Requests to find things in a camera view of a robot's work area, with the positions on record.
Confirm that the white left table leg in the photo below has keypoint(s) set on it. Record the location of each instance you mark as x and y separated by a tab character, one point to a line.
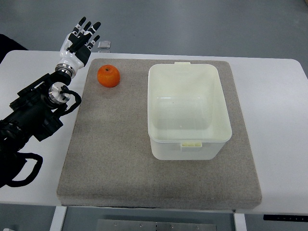
58	218

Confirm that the white right table leg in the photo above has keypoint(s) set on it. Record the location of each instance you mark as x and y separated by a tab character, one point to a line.
239	222

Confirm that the orange fruit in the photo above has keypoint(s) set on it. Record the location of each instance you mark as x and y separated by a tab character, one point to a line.
108	76

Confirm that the small clear plastic case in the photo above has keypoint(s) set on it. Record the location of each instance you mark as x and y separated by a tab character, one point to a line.
104	46

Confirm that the white plastic storage box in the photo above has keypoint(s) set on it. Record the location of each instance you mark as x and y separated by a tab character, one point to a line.
187	115

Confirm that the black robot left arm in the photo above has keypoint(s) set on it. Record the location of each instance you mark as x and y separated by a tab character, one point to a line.
36	113

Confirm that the grey foam mat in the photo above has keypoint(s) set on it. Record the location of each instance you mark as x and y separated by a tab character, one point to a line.
110	162

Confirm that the white table leg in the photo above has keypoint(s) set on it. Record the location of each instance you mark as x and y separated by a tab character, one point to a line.
239	222
58	218

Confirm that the black table control panel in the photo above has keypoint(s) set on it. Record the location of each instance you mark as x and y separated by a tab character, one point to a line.
291	218

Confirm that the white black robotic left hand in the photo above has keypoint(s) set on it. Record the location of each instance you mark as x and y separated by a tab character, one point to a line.
76	48

